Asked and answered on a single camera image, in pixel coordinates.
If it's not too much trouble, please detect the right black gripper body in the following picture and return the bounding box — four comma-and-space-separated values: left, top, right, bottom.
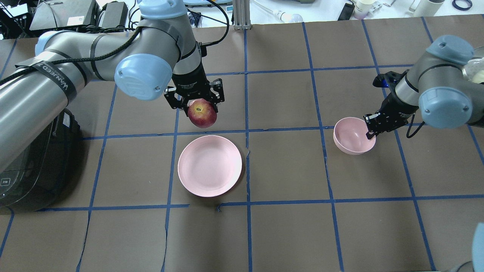
373, 96, 418, 135

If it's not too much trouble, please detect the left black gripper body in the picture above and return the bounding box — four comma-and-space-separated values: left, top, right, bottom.
172, 70, 210, 110

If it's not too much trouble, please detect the red yellow apple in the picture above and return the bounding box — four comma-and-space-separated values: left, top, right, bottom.
187, 98, 217, 128

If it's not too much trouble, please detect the pink bowl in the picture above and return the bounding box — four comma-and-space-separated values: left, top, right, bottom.
332, 117, 376, 155

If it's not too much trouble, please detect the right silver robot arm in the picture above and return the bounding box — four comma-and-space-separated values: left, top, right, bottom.
363, 35, 484, 140

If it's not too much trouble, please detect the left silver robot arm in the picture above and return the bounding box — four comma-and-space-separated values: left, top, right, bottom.
0, 0, 225, 171

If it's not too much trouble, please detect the pink plate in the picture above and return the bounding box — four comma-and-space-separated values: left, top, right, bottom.
177, 135, 242, 198

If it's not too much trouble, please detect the steel steamer pot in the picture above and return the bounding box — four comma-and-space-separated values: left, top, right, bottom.
462, 57, 484, 85

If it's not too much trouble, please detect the black power adapter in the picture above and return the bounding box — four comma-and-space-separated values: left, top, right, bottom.
99, 1, 128, 29

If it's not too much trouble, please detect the white paper cup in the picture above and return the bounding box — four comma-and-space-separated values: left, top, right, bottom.
409, 0, 445, 17

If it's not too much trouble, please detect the dark rice cooker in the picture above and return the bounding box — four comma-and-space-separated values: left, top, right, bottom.
0, 109, 81, 215

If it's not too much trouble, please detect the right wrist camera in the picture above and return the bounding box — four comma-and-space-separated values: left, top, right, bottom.
372, 71, 402, 88

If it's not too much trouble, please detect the aluminium frame post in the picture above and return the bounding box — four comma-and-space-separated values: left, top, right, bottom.
232, 0, 252, 30

